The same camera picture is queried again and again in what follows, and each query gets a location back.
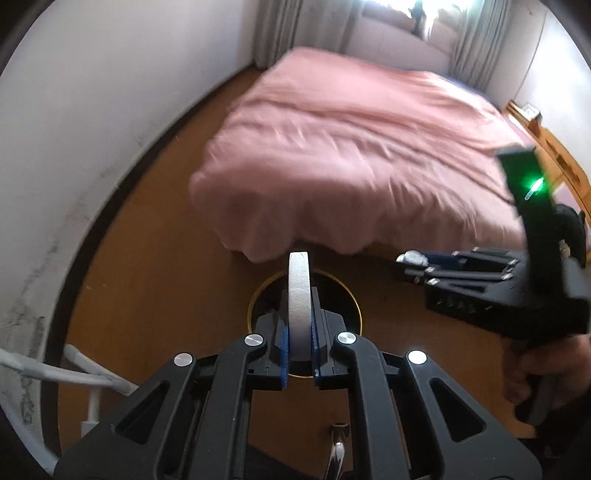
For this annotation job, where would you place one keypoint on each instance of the grey curtain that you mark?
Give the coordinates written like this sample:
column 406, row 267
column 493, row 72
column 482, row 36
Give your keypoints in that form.
column 480, row 41
column 300, row 27

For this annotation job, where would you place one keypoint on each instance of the chrome chair leg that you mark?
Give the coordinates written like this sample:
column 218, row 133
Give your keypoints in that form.
column 337, row 447

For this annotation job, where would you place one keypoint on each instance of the white power strip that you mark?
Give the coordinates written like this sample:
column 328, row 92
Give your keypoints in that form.
column 528, row 111

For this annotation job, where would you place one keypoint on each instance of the small silver foil scrap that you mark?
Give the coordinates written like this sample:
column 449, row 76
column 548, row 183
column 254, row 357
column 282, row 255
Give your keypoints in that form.
column 412, row 257

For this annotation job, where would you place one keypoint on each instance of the white tape roll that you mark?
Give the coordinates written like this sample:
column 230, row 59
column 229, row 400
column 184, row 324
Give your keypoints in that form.
column 299, row 300

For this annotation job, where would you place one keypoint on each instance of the wooden bedside cabinet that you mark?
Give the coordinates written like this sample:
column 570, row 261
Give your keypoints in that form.
column 563, row 157

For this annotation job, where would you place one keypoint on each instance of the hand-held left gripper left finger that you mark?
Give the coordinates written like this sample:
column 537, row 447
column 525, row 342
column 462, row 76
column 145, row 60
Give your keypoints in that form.
column 285, row 360

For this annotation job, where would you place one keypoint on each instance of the person's right hand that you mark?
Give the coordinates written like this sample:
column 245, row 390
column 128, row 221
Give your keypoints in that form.
column 519, row 369

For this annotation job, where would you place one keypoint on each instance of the bright window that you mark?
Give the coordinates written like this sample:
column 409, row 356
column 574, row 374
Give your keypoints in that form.
column 397, row 7

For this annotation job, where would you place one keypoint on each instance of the white plug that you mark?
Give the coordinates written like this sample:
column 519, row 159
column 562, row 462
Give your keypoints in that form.
column 91, row 410

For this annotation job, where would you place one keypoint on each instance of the dark object on windowsill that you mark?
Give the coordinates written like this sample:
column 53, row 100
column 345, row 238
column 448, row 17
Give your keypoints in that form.
column 419, row 16

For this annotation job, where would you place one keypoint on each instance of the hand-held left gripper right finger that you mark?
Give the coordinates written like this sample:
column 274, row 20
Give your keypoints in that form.
column 317, row 360

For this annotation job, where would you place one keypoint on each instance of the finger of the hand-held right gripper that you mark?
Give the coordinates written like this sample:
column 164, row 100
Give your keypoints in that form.
column 445, row 260
column 461, row 278

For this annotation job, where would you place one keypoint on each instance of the black bin with gold rim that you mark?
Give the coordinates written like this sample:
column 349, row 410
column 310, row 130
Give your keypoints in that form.
column 263, row 300

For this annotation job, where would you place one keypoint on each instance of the bed with pink cover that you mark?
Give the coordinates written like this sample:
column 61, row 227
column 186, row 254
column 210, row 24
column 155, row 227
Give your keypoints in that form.
column 346, row 152

